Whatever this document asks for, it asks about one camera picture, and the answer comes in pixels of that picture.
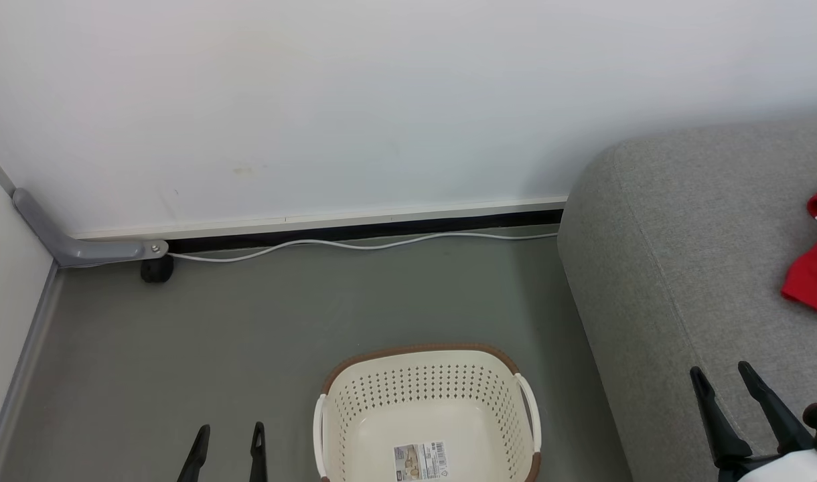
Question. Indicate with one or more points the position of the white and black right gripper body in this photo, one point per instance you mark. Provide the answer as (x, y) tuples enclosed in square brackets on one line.
[(793, 467)]

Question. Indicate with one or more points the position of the grey angled floor bracket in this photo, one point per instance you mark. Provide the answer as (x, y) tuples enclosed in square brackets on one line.
[(73, 248)]

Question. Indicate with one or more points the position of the white baseboard strip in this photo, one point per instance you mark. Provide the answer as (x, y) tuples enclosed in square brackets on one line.
[(328, 218)]

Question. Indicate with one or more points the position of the cream perforated laundry basket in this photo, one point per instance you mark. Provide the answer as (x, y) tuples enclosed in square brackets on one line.
[(355, 415)]

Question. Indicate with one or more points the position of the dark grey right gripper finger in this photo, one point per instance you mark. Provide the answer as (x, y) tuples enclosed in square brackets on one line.
[(716, 422), (773, 412)]

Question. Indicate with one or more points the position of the grey wall skirting strip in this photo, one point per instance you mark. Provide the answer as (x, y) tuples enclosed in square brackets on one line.
[(20, 375)]

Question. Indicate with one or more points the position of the grey fabric sofa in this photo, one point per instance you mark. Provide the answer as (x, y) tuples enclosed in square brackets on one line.
[(690, 254)]

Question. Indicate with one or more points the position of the paper label sticker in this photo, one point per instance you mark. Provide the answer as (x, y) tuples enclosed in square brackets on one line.
[(420, 461)]

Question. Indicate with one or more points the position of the black round foot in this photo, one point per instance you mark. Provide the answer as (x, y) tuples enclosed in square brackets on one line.
[(157, 269)]

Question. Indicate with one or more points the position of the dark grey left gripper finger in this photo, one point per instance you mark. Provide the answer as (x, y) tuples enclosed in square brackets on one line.
[(258, 458), (197, 456)]

